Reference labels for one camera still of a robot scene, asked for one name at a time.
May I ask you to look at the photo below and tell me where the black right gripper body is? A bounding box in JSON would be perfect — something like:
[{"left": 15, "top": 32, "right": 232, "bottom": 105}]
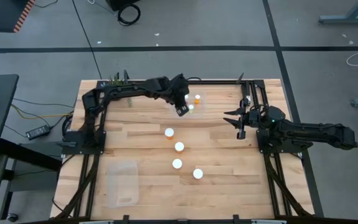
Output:
[{"left": 237, "top": 105, "right": 260, "bottom": 140}]

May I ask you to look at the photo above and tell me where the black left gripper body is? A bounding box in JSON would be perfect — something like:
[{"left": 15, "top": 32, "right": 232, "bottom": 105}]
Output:
[{"left": 166, "top": 73, "right": 191, "bottom": 118}]

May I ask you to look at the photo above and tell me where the clear plastic bin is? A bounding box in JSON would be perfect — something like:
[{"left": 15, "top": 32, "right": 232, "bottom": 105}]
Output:
[
  {"left": 106, "top": 160, "right": 141, "bottom": 208},
  {"left": 168, "top": 89, "right": 208, "bottom": 119}
]

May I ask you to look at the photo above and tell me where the potted green succulent plant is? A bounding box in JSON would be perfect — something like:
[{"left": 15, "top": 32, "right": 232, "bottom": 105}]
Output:
[{"left": 100, "top": 73, "right": 133, "bottom": 108}]

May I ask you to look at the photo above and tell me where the black box on floor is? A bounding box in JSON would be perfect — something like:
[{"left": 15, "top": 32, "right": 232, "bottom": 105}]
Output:
[{"left": 106, "top": 0, "right": 141, "bottom": 12}]

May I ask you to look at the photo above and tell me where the grey table base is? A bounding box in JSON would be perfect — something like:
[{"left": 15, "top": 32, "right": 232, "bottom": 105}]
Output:
[{"left": 318, "top": 0, "right": 358, "bottom": 25}]

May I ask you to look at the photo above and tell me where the black power adapter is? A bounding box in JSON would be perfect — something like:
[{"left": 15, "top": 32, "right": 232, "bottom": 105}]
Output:
[{"left": 25, "top": 124, "right": 51, "bottom": 141}]

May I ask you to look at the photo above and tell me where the black desk foot beam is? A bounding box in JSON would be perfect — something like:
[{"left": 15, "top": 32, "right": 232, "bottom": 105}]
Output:
[{"left": 0, "top": 138, "right": 63, "bottom": 172}]

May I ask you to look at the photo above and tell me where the black mat with orange stripes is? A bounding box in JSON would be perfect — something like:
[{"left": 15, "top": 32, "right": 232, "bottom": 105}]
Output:
[{"left": 0, "top": 0, "right": 36, "bottom": 43}]

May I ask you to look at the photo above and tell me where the black table-level camera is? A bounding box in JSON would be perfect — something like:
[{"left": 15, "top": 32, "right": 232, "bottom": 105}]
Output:
[{"left": 242, "top": 81, "right": 252, "bottom": 106}]

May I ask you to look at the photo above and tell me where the black aluminium table frame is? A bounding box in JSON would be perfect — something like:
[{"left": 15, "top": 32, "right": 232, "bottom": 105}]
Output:
[{"left": 51, "top": 79, "right": 323, "bottom": 224}]

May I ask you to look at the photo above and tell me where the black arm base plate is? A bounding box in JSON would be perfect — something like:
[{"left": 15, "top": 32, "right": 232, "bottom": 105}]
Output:
[
  {"left": 256, "top": 129, "right": 314, "bottom": 154},
  {"left": 61, "top": 130, "right": 107, "bottom": 156}
]

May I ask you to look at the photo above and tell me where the coiled black cable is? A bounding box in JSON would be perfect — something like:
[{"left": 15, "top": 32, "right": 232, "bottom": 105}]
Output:
[{"left": 117, "top": 2, "right": 142, "bottom": 27}]

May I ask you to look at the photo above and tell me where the long black floor cable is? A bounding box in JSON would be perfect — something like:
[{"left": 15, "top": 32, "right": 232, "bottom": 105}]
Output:
[{"left": 71, "top": 0, "right": 103, "bottom": 80}]

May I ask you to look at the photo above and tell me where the yellow cable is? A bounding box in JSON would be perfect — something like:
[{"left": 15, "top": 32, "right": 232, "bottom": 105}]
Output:
[{"left": 10, "top": 104, "right": 74, "bottom": 121}]

